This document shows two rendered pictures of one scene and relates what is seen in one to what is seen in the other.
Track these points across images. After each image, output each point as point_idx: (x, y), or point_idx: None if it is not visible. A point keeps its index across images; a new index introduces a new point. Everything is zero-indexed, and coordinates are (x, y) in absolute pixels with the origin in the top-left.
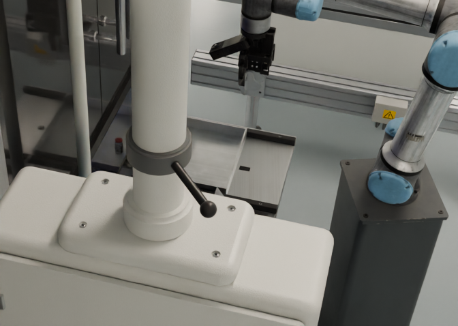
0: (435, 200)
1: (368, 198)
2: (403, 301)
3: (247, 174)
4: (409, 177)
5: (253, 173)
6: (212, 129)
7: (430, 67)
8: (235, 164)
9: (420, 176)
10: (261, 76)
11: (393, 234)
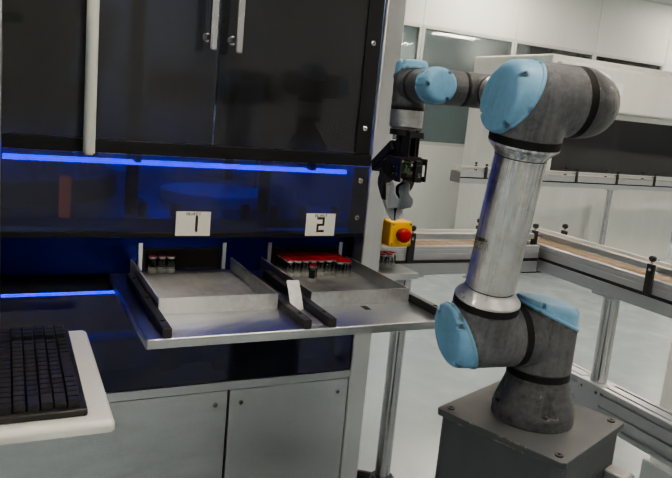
0: (571, 448)
1: (481, 404)
2: None
3: (360, 309)
4: (470, 316)
5: (366, 311)
6: (386, 287)
7: (480, 105)
8: (355, 295)
9: (588, 428)
10: (410, 199)
11: (482, 462)
